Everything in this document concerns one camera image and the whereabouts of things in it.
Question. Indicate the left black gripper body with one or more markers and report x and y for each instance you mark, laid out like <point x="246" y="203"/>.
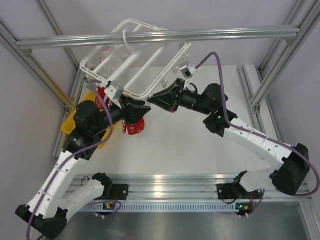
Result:
<point x="117" y="114"/>

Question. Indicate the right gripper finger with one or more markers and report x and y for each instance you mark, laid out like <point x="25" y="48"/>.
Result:
<point x="166" y="104"/>
<point x="170" y="91"/>

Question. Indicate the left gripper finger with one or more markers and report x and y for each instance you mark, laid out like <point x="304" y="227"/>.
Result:
<point x="135" y="104"/>
<point x="136" y="113"/>

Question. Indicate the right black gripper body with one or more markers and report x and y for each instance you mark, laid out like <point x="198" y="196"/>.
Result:
<point x="185" y="98"/>

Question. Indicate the white plastic clip hanger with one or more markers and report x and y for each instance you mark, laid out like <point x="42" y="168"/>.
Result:
<point x="141" y="69"/>

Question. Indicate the red white striped sock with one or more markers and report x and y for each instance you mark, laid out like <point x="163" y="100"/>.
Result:
<point x="133" y="129"/>

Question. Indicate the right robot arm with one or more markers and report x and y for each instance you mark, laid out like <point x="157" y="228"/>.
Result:
<point x="288" y="167"/>

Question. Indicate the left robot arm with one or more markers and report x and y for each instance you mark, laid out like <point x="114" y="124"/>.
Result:
<point x="50" y="211"/>

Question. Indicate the red sock in tray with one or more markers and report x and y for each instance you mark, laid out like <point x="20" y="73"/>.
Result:
<point x="101" y="98"/>

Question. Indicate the yellow plastic tray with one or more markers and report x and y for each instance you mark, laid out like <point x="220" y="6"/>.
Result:
<point x="69" y="125"/>

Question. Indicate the aluminium top crossbar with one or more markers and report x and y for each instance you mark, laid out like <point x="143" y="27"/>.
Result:
<point x="192" y="35"/>

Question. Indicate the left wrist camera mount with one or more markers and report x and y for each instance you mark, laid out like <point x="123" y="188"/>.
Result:
<point x="114" y="91"/>

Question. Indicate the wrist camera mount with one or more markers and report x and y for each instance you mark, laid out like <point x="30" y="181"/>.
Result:
<point x="114" y="91"/>
<point x="188" y="71"/>

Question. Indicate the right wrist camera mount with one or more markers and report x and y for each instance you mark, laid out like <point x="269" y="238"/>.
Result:
<point x="188" y="71"/>

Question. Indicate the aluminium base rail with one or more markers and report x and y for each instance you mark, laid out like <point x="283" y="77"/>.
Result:
<point x="178" y="188"/>

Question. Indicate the perforated cable duct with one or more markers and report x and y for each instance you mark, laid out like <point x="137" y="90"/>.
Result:
<point x="168" y="207"/>

